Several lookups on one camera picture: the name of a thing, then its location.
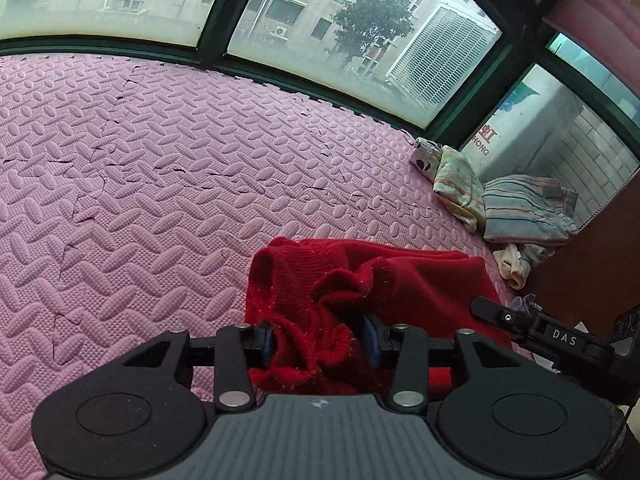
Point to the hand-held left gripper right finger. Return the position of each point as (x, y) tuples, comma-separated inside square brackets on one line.
[(373, 341)]

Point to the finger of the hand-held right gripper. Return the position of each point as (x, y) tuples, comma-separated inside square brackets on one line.
[(492, 311)]

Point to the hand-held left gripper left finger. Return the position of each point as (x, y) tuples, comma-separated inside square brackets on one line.
[(268, 344)]

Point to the red pants with gold print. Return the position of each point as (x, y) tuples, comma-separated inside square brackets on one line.
[(425, 280)]

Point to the eyeglasses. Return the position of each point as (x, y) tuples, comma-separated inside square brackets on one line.
[(525, 304)]

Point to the cream crumpled cloth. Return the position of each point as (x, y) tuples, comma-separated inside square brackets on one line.
[(517, 262)]

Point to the brown wooden cabinet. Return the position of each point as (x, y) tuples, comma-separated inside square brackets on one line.
[(600, 260)]

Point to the folded striped cloth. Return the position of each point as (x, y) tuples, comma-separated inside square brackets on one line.
[(525, 207)]

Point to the folded yellow plaid cloth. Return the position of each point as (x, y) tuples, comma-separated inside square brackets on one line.
[(457, 185)]

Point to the small white dark-printed cloth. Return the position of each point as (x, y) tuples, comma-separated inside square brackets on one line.
[(425, 157)]

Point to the white box with red print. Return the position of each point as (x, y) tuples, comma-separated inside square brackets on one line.
[(530, 120)]

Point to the pink foam puzzle mat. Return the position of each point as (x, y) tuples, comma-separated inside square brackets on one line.
[(125, 185)]

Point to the white louvred outdoor unit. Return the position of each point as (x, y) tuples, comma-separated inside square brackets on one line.
[(442, 55)]

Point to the green tree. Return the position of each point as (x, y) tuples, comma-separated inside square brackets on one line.
[(372, 25)]

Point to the pink curtain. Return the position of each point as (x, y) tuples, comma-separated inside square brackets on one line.
[(600, 5)]

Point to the beige apartment building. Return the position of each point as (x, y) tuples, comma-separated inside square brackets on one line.
[(300, 5)]

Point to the dark green window frame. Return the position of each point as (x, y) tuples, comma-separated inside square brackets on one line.
[(215, 45)]

